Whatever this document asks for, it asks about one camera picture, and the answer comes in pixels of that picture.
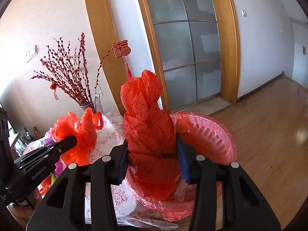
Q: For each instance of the red plastic bag large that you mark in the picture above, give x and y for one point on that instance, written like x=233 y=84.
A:
x=150 y=134

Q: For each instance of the red fu charm with tassel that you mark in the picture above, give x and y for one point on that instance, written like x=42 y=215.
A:
x=121 y=50

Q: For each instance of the pink trash basket with liner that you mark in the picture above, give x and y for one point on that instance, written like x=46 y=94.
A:
x=205 y=152

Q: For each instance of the red plastic bag small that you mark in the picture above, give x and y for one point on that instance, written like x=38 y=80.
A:
x=85 y=131

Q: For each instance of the frosted glass sliding door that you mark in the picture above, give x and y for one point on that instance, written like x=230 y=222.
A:
x=188 y=40

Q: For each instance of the red berry branches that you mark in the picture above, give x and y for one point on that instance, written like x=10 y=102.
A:
x=69 y=68

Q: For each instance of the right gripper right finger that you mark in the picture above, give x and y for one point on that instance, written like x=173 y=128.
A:
x=244 y=206

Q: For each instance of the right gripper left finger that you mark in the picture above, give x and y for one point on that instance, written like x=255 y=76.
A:
x=81 y=198

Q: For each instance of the left hand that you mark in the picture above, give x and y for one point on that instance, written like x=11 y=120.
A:
x=23 y=214

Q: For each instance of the floral white tablecloth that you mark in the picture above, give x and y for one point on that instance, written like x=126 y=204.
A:
x=130 y=214

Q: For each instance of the glass vase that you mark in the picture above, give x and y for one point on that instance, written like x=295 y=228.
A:
x=95 y=105

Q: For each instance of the small wall switch right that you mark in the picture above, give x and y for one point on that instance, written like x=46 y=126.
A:
x=244 y=14

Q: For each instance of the white wall switch outlet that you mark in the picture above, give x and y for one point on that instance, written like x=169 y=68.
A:
x=31 y=53

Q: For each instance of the small red lantern ornament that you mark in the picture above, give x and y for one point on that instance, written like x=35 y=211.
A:
x=53 y=86

